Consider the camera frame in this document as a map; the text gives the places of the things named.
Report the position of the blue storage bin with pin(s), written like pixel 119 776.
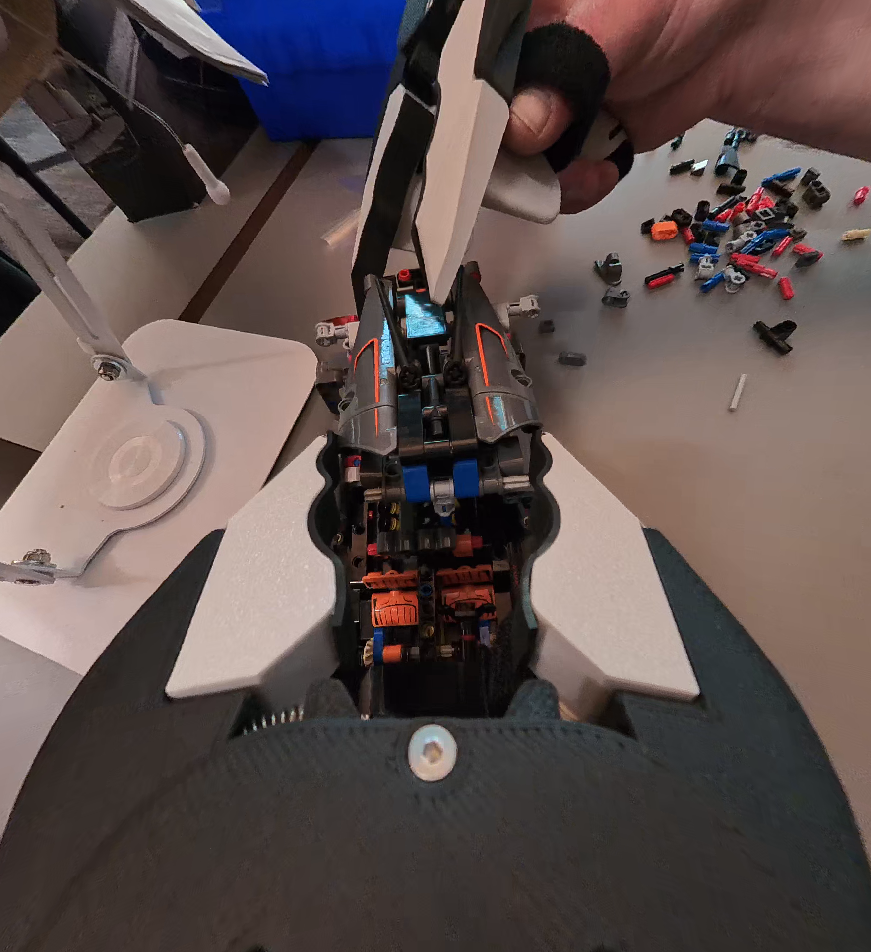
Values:
pixel 316 74

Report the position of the red translucent lego piece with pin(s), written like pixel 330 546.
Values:
pixel 342 320

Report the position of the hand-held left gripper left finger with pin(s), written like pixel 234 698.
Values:
pixel 257 595

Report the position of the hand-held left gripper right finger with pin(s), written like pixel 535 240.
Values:
pixel 606 595

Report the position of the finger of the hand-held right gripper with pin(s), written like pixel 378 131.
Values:
pixel 387 186
pixel 465 149

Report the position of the pile of loose lego pieces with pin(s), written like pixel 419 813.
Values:
pixel 748 223

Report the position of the small black grey lego subassembly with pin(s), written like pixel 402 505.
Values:
pixel 428 372

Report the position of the person's right hand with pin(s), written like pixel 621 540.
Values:
pixel 703 74

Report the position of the white lego rod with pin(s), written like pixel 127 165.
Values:
pixel 738 392

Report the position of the black lego cross piece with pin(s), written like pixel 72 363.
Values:
pixel 774 335

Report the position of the black box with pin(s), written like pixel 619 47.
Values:
pixel 138 149

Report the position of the lego instruction booklet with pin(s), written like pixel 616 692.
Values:
pixel 197 44

